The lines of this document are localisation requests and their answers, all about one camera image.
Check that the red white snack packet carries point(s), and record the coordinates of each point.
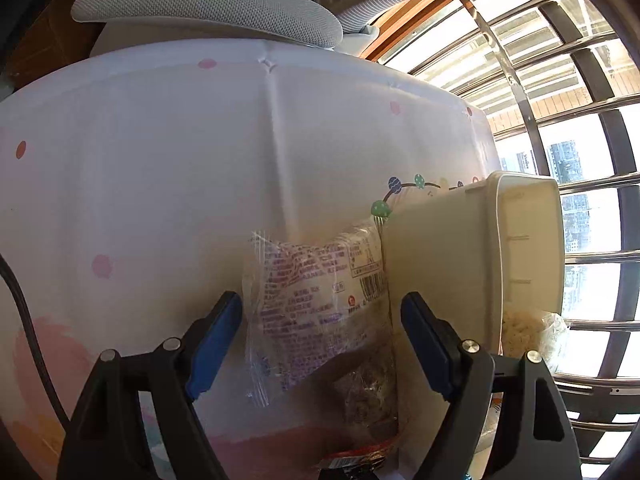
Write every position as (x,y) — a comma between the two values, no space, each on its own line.
(357,457)

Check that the dark brown snack packet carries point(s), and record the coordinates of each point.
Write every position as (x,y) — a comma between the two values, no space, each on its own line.
(365,392)

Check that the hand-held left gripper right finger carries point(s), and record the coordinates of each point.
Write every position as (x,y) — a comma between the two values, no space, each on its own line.
(422,345)

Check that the pink printed tablecloth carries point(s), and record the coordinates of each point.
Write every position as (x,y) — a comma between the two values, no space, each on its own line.
(150,170)

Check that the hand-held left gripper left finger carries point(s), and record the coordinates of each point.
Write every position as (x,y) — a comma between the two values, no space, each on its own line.
(215,345)

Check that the metal window grille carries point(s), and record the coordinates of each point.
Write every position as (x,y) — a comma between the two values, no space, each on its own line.
(522,110)

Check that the clear pale puffs packet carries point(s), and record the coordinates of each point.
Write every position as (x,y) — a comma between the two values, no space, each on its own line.
(525,332)

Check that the clear bun packet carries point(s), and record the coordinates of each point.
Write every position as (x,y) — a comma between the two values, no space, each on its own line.
(310,305)

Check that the grey mesh office chair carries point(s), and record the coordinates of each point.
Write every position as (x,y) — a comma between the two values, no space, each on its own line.
(200,5)

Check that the white plastic storage bin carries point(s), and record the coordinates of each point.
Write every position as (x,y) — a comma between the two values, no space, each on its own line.
(450,240)

